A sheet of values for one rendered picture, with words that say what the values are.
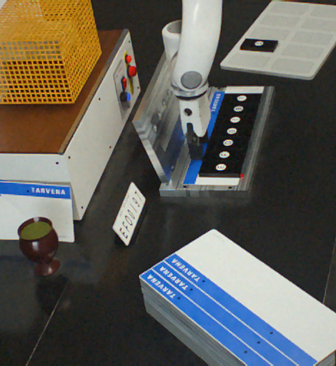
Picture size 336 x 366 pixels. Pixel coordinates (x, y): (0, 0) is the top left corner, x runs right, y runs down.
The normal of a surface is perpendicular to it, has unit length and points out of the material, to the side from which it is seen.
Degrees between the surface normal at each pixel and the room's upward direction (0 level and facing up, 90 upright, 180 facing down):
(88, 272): 0
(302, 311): 0
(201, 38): 60
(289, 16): 0
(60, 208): 69
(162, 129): 76
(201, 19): 47
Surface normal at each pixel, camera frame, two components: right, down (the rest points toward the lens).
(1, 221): -0.23, 0.18
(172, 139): 0.90, -0.17
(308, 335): -0.14, -0.79
